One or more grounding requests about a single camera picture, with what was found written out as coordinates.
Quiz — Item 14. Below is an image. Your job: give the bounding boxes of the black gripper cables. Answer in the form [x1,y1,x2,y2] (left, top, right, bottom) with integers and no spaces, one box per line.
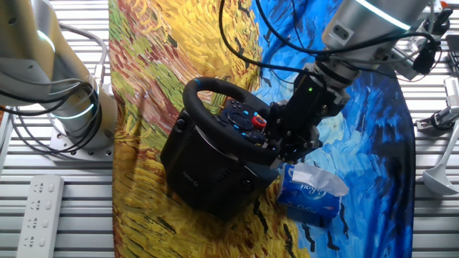
[217,0,443,83]

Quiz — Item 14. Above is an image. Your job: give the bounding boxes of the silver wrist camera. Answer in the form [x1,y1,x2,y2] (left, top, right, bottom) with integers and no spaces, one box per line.
[389,34,443,82]

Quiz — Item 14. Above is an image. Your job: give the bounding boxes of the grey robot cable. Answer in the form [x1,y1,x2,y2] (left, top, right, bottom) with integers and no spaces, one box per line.
[59,23,108,87]

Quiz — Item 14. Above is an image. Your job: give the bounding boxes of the painted wheatfield cloth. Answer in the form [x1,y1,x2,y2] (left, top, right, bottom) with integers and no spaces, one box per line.
[108,0,417,258]

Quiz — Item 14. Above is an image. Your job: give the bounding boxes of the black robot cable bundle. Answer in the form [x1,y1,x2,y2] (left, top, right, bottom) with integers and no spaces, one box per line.
[0,80,103,156]

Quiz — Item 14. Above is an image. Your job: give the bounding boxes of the white power strip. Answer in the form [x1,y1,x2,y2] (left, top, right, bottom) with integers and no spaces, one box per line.
[16,174,65,258]

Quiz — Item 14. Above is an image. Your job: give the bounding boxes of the black steering wheel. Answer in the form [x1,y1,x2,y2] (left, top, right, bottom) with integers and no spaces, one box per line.
[182,77,285,168]

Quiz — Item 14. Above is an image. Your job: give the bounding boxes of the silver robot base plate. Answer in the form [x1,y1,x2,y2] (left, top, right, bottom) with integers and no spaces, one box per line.
[48,80,118,161]

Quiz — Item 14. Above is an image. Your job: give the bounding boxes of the blue tissue pack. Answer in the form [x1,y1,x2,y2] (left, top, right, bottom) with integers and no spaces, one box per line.
[276,163,350,219]

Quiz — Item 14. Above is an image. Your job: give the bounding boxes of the black keyboard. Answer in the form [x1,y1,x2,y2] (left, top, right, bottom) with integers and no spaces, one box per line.
[447,51,459,77]

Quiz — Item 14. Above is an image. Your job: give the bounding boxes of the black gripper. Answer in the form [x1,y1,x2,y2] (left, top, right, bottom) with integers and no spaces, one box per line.
[260,63,351,170]

